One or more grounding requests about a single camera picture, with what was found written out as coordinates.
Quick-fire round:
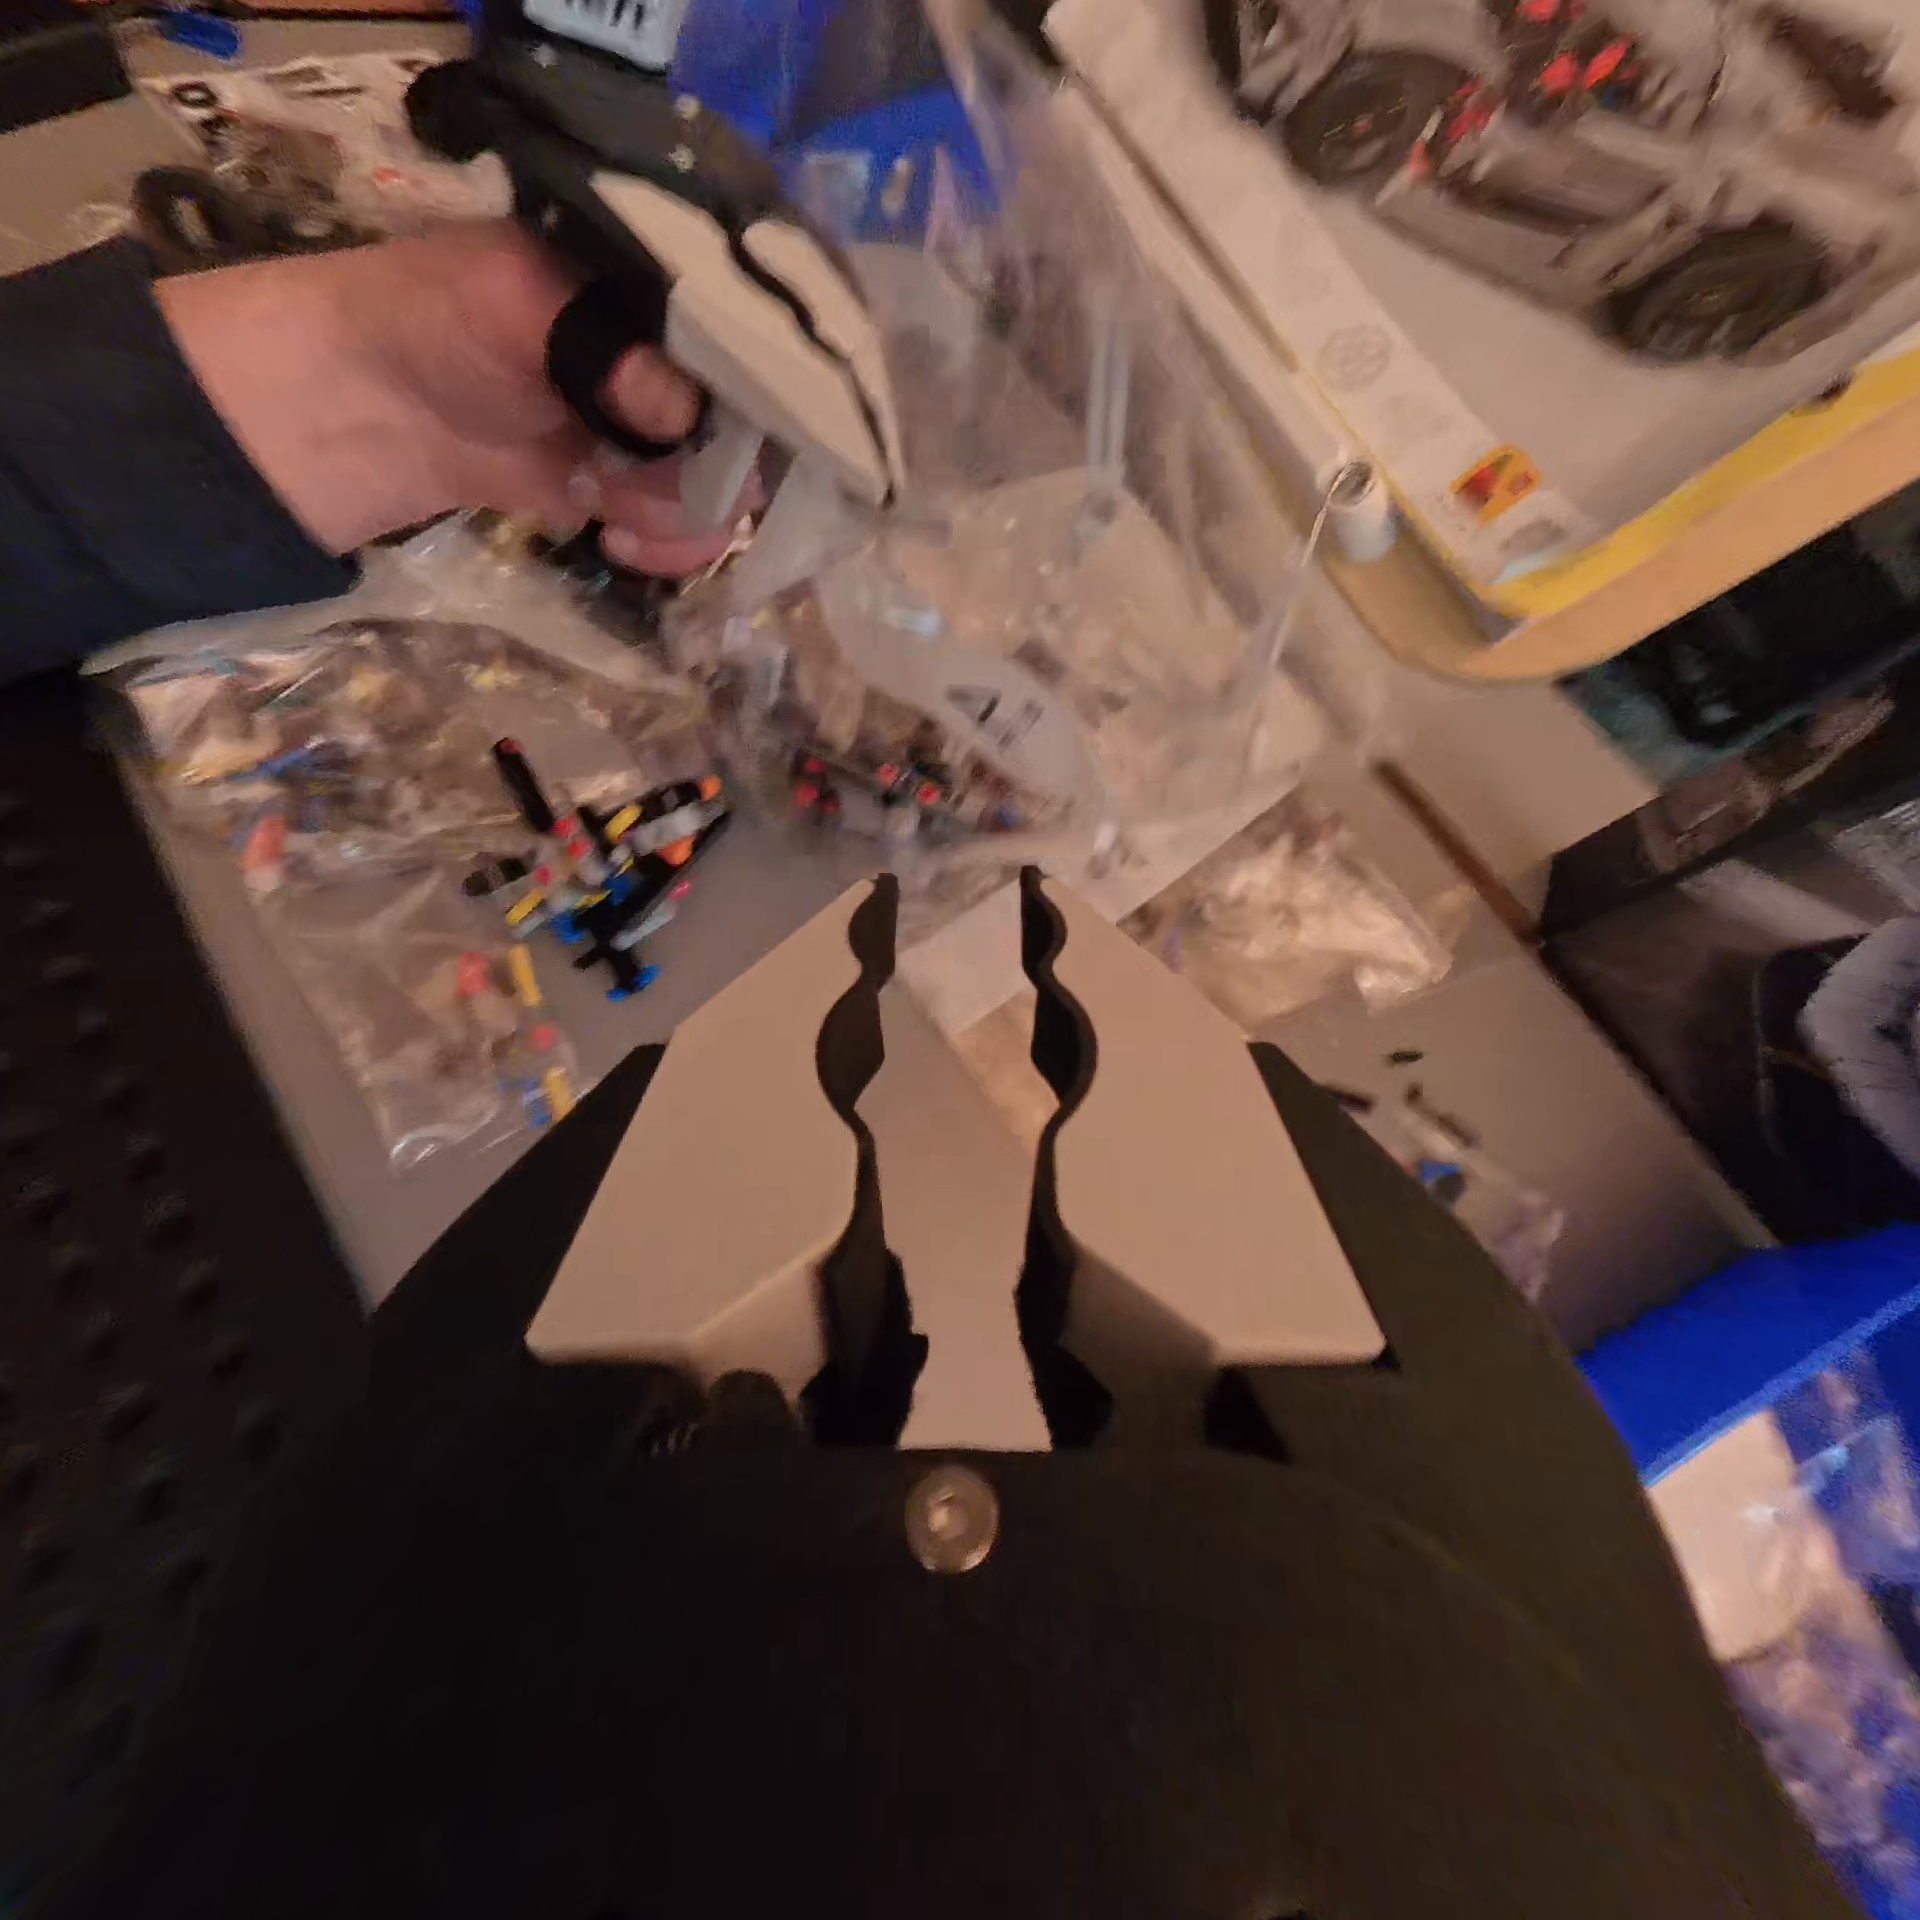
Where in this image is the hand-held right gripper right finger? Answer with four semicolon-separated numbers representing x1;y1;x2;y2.
1017;866;1386;1450

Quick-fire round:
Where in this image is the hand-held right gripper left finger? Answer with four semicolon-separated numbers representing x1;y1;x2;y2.
520;874;931;1450

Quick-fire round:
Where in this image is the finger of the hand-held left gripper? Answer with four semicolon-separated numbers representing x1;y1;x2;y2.
592;172;889;500
746;222;904;491

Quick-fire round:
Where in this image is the clear plastic bag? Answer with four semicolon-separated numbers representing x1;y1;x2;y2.
659;0;1353;886

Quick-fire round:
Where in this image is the small bag of lego parts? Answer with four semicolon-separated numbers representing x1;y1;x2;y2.
240;839;586;1172

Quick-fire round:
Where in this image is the partly built black lego assembly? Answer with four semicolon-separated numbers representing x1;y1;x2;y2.
464;737;736;999

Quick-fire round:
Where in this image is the lego instruction booklet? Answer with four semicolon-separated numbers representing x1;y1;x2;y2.
1049;0;1920;601

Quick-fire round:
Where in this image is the person's left hand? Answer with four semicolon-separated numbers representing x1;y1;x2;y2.
158;225;768;578

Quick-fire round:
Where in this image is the small bag of blue parts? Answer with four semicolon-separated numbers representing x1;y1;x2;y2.
1394;1079;1560;1292

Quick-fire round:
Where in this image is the clear bag of dark parts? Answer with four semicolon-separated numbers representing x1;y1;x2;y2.
119;46;512;255

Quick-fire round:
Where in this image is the clear bag of mixed parts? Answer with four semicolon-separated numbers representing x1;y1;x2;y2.
89;615;705;903

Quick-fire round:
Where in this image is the blue plastic bin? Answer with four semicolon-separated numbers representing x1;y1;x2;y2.
1575;1229;1920;1920

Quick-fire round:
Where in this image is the black perforated board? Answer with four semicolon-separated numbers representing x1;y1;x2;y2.
0;660;377;1652

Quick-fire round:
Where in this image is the metal page holder wire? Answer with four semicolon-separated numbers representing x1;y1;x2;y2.
1258;458;1382;677

